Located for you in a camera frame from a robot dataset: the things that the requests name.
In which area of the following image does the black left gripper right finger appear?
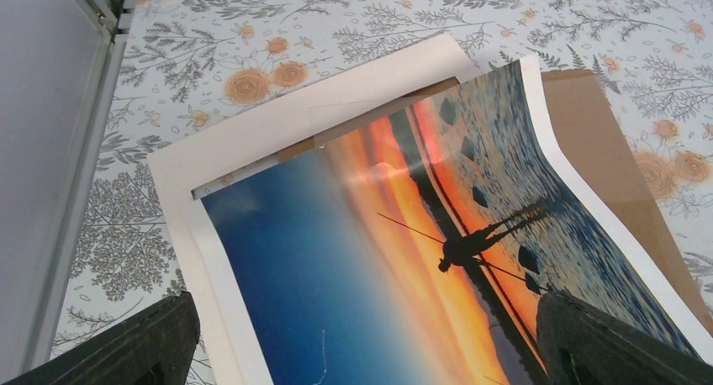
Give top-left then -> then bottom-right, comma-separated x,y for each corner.
536,290 -> 712,384

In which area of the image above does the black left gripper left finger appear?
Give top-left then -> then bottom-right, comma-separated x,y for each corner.
7,292 -> 200,384

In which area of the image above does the sunset photo print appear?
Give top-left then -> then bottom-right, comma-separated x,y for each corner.
187,56 -> 712,384

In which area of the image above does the white mat board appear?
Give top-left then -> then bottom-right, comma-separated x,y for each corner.
148,33 -> 478,384

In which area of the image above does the aluminium corner post left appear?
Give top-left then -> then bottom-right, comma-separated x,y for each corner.
18,0 -> 127,373

